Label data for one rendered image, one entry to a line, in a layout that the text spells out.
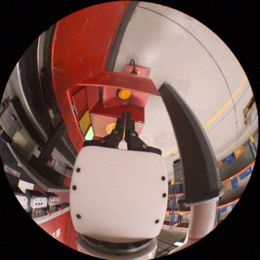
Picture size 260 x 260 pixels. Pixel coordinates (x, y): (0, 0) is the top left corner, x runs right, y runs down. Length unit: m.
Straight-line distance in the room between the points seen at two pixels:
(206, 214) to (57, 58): 0.69
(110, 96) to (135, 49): 0.77
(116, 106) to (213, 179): 0.42
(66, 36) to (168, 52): 0.87
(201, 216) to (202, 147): 0.28
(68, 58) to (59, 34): 0.10
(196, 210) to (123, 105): 0.48
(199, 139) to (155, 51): 0.85
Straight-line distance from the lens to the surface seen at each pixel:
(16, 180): 0.51
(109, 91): 0.23
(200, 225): 0.42
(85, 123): 0.23
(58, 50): 0.31
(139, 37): 0.98
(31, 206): 0.62
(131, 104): 0.28
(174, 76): 1.02
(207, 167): 0.36
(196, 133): 0.42
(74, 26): 0.36
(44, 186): 0.21
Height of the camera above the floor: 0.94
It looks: 42 degrees down
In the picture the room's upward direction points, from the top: 170 degrees counter-clockwise
